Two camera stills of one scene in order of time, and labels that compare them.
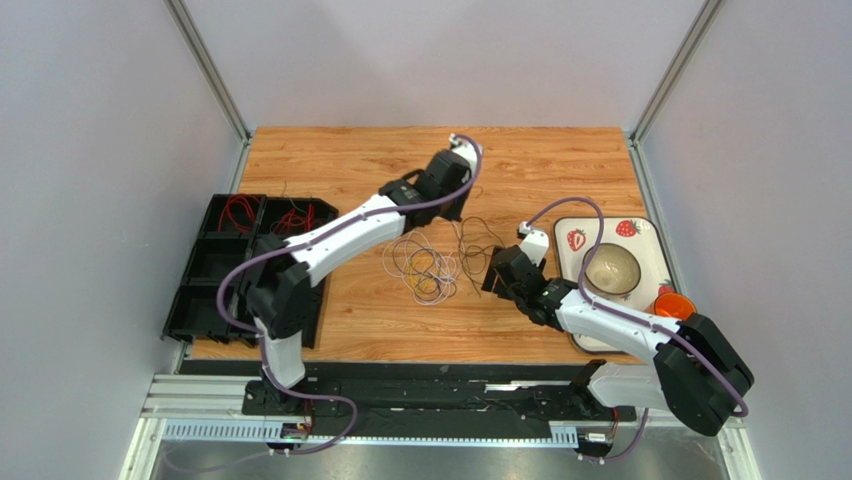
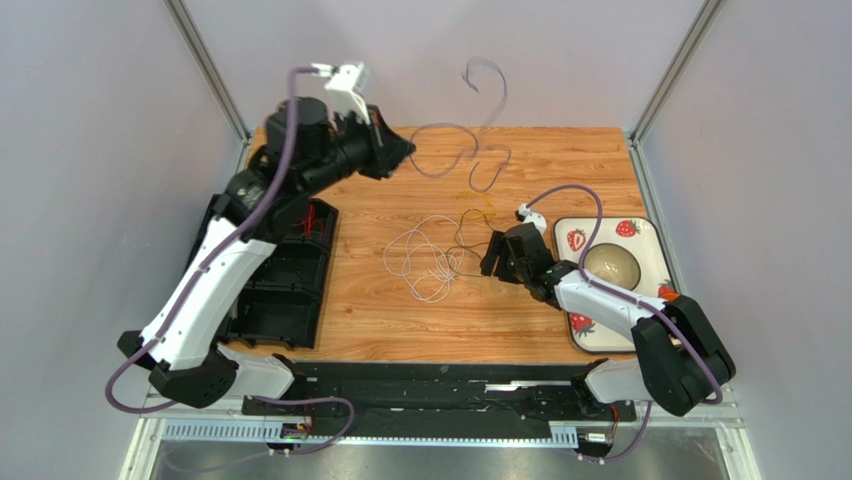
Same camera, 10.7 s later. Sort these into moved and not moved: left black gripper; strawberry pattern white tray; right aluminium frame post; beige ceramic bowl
Moved: left black gripper
Not moved: right aluminium frame post; beige ceramic bowl; strawberry pattern white tray
